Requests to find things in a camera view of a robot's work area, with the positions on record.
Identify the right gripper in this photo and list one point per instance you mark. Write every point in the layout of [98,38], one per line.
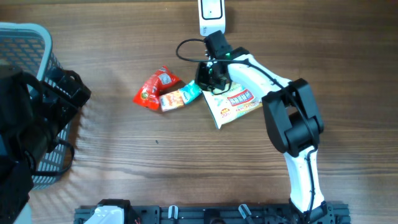
[203,80]

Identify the green tissue pack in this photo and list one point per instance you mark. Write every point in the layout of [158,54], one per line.
[190,92]

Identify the yellow wet wipes pack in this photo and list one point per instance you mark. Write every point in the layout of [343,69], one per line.
[231,105]

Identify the orange tissue pack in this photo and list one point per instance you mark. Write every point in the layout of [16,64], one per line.
[171,101]

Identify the red snack bag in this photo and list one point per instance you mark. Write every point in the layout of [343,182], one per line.
[149,93]

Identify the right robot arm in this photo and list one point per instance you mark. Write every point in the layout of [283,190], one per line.
[292,117]

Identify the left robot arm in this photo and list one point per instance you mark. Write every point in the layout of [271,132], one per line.
[33,113]

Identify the white barcode scanner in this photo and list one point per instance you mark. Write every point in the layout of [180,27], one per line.
[212,17]

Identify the grey plastic mesh basket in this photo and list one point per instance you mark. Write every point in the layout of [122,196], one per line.
[29,46]

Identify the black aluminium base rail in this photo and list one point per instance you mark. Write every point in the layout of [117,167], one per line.
[334,213]

